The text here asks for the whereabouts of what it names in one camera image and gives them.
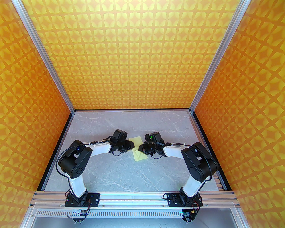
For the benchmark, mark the pale yellow paper sheet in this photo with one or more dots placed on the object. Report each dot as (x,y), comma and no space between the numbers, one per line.
(140,157)

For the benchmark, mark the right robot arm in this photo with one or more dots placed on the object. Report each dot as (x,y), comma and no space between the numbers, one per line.
(173,152)

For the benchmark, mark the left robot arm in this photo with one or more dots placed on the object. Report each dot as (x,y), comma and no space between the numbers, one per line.
(100,149)

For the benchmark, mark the black table border strip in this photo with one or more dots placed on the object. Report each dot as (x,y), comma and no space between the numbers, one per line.
(203,133)

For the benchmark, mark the small circuit board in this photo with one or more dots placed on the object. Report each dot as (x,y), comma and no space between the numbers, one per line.
(187,214)
(80,213)

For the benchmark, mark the aluminium mounting rail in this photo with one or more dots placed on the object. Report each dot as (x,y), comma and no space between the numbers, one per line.
(133,198)

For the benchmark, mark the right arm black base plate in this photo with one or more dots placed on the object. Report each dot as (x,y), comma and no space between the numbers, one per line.
(172,200)

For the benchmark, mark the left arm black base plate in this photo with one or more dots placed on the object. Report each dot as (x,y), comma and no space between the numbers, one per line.
(94,198)

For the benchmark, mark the aluminium table side rail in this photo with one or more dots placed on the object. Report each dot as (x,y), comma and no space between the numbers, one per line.
(220,186)

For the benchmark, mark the aluminium frame post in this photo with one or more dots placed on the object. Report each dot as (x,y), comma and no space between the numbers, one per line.
(44,55)
(219,55)

